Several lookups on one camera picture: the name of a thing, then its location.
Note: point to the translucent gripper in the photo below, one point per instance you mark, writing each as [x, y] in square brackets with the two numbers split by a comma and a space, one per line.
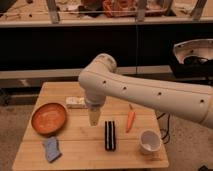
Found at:
[94, 115]

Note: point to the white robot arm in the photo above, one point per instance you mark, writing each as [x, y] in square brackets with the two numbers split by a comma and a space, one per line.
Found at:
[188, 101]

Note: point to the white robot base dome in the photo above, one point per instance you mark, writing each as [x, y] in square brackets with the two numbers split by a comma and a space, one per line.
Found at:
[197, 47]

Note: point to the black striped brush block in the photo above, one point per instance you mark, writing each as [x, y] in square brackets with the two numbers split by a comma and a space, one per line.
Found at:
[110, 136]

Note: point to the clear plastic bottle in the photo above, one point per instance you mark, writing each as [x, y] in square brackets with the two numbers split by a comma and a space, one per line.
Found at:
[75, 102]

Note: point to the orange carrot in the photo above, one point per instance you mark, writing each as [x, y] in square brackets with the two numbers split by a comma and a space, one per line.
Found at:
[130, 118]

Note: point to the orange bowl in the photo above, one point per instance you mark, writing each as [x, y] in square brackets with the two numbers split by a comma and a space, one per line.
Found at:
[49, 118]

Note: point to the blue cloth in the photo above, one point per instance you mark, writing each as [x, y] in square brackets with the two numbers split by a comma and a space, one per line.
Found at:
[52, 151]

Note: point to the white cup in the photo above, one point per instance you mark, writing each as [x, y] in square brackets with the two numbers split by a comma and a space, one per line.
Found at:
[149, 142]

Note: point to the orange crate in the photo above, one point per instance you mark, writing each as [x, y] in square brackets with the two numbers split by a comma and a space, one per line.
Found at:
[119, 8]

